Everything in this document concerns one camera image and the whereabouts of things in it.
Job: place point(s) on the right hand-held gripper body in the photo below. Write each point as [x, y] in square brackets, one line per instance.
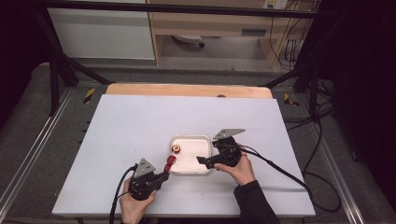
[229, 151]

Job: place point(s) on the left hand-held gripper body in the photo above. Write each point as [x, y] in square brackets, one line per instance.
[142, 183]

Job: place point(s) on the white rectangular tray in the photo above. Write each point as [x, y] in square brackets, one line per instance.
[193, 155]

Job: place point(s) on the cored red fruit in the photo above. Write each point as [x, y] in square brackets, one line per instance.
[176, 148]

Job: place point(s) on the person's right hand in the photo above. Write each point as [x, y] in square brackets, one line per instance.
[239, 172]

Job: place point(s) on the person's left hand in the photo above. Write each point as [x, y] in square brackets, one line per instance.
[132, 208]

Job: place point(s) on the wooden table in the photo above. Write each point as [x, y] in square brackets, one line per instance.
[186, 90]

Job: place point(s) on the yellow black tape strip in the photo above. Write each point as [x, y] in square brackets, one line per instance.
[89, 95]
[290, 100]

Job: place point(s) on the white chair base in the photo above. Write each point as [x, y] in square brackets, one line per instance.
[188, 39]

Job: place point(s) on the light wooden desk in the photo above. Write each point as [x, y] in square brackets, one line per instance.
[211, 23]

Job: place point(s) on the white power strip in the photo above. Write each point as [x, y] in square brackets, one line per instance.
[275, 3]

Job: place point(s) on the white cabinet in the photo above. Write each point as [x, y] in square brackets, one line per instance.
[99, 34]

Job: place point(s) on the aluminium floor rail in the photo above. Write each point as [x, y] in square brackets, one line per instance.
[34, 143]
[336, 174]

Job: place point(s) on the black metal frame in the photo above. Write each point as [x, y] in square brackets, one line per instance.
[174, 7]

